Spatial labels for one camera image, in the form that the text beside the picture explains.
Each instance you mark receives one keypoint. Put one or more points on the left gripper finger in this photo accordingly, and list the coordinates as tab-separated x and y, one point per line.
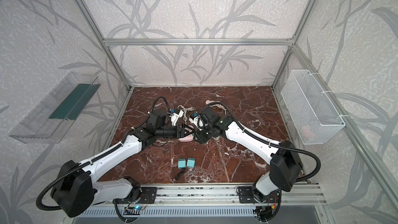
188	135
188	128

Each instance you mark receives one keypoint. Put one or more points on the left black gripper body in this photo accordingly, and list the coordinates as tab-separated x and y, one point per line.
181	131

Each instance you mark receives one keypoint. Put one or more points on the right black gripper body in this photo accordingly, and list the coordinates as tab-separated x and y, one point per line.
200	131

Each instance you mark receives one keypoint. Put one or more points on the pink square power strip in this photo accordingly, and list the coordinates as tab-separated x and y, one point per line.
186	140

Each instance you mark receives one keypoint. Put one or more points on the teal plug adapter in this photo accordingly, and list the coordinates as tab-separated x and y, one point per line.
182	163
190	163

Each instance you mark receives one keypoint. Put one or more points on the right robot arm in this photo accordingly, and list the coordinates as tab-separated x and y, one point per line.
283	158

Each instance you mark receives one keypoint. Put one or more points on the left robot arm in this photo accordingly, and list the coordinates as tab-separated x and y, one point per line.
77	186

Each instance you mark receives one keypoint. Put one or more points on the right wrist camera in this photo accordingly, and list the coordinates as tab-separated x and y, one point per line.
197	121

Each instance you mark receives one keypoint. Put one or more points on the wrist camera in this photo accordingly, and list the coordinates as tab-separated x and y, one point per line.
160	118
197	121

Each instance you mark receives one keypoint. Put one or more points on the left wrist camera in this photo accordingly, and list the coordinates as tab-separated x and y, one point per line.
160	118

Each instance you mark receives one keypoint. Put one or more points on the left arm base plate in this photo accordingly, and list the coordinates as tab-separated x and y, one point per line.
143	195

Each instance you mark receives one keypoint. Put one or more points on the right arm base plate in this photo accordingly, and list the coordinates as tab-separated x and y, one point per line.
247	195

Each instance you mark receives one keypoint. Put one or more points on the clear plastic wall shelf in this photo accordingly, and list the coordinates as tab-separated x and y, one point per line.
51	119

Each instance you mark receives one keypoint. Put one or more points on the white wire mesh basket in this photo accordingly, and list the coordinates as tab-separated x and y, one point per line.
313	114

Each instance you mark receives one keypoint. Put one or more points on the aluminium front rail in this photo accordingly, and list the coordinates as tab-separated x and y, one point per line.
225	194

